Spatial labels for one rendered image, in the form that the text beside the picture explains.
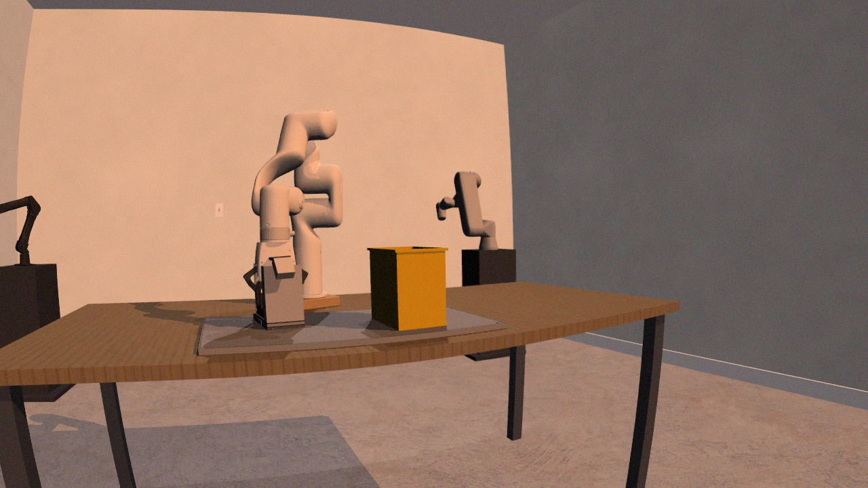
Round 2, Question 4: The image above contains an orange open-top bin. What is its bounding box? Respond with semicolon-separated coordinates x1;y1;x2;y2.
367;246;448;331

